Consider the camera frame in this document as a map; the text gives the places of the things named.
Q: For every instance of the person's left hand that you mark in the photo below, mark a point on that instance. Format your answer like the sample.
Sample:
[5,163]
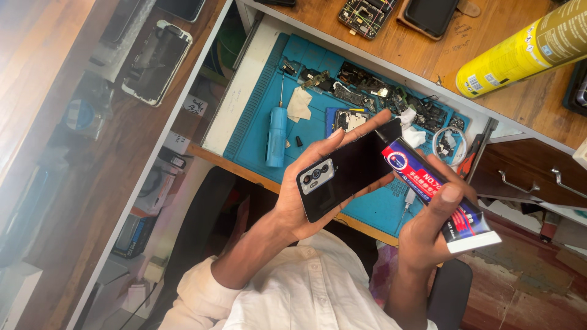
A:
[289,197]

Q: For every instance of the person's right hand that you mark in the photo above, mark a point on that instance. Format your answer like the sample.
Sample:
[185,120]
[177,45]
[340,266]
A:
[422,238]

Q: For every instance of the red blue glue tube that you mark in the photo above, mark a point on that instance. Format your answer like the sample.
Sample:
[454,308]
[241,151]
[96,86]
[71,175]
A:
[422,181]

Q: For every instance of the black smartphone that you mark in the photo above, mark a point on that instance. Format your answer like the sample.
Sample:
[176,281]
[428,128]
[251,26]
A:
[348,172]

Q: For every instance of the small black nozzle cap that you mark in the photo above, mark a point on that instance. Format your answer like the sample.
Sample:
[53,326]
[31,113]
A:
[299,141]

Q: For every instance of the blue electric screwdriver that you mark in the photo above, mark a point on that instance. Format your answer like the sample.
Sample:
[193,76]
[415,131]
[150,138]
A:
[276,137]

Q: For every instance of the blue silicone repair mat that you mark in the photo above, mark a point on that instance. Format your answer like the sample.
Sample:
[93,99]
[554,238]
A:
[257,133]

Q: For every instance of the beige wipe cloth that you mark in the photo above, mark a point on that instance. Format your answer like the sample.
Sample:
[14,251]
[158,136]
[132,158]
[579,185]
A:
[299,104]

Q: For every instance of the white shirt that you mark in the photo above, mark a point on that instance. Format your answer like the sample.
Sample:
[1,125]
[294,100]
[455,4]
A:
[302,293]

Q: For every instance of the silver phone midframe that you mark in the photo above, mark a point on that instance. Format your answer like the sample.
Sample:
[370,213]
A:
[349,120]

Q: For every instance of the white crumpled tissue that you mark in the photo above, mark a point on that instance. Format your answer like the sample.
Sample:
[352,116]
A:
[412,135]

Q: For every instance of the white pull-out tray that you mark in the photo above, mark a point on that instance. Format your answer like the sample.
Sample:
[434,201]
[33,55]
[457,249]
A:
[238,91]

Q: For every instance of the small green circuit board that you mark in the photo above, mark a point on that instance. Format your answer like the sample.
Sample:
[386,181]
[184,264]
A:
[316,79]

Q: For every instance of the white paper note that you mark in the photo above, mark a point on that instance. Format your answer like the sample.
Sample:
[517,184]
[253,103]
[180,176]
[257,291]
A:
[195,105]

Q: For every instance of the brown wooden drawer cabinet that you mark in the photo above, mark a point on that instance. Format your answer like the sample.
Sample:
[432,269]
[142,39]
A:
[527,160]

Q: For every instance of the cluttered shelf under table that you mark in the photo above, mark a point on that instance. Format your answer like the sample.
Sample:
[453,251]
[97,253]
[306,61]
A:
[151,215]

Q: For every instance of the heap of phone parts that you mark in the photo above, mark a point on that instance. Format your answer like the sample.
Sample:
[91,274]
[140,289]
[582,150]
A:
[394,94]

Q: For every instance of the white framed phone chassis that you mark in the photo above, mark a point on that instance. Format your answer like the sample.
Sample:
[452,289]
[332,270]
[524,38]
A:
[156,64]

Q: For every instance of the opened phone with circuit board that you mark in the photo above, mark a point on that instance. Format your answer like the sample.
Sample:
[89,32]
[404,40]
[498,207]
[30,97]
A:
[367,16]

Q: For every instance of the yellow spray can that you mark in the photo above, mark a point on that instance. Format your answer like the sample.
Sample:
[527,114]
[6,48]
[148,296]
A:
[518,52]

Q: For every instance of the black device with teal edge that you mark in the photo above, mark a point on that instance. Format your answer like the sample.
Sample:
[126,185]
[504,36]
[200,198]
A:
[578,89]

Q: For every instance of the black phone with glossy screen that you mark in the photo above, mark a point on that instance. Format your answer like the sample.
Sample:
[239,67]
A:
[181,8]

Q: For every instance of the blue tape roll in bag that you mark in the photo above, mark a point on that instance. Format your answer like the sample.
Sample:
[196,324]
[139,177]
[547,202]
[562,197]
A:
[81,117]

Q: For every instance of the black phone in brown case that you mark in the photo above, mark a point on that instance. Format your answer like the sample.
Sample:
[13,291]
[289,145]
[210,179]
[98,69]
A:
[429,16]

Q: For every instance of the clear plastic bag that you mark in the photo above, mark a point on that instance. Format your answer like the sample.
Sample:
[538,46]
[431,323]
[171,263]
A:
[120,41]

